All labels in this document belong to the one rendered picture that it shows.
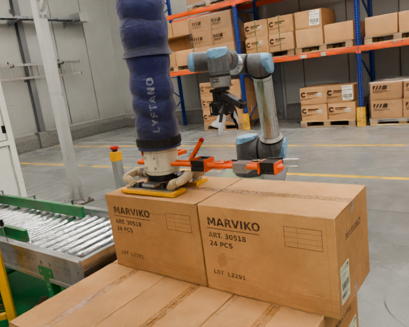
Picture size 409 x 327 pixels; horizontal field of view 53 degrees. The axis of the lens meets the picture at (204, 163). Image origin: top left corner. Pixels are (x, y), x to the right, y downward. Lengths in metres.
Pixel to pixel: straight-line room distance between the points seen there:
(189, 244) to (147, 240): 0.27
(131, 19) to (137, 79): 0.26
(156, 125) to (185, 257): 0.63
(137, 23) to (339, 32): 7.40
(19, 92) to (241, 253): 10.99
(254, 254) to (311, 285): 0.25
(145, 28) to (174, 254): 1.04
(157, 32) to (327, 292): 1.30
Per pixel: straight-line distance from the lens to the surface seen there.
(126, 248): 2.23
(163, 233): 1.98
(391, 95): 8.85
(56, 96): 5.57
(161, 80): 1.96
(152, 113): 1.95
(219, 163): 1.85
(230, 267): 1.81
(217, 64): 1.76
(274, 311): 1.74
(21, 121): 12.31
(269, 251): 1.67
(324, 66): 10.58
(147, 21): 1.95
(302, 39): 9.36
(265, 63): 2.40
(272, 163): 1.71
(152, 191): 2.00
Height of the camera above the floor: 1.49
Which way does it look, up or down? 12 degrees down
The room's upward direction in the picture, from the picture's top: 8 degrees counter-clockwise
